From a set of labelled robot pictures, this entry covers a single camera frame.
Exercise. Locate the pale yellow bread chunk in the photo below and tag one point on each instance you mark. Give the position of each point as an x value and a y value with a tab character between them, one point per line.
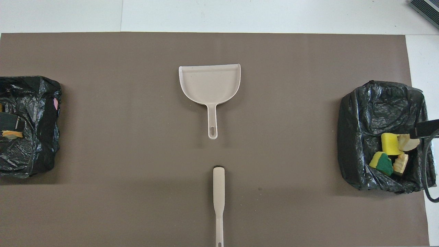
12	134

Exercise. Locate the long pale bread chunk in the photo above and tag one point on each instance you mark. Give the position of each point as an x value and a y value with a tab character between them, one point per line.
410	143

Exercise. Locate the notched yellow sponge piece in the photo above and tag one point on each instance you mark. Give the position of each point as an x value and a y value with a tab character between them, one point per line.
390	143

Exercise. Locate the small pale bread chunk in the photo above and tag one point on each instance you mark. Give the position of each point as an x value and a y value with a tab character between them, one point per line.
401	164

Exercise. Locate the green and yellow sponge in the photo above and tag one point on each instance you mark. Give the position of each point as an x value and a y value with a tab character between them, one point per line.
382	164

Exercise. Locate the beige plastic dustpan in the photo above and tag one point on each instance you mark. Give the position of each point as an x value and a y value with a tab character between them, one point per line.
210	84

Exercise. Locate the beige hand brush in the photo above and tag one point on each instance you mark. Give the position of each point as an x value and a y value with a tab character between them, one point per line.
218	192

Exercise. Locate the black bag-lined bin, pink spot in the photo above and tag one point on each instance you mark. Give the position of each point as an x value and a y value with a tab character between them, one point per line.
34	151

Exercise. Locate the dark grey ribbed device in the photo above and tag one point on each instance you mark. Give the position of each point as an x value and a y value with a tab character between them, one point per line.
427	10

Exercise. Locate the brown table mat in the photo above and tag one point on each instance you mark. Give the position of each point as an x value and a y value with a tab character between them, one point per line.
274	85

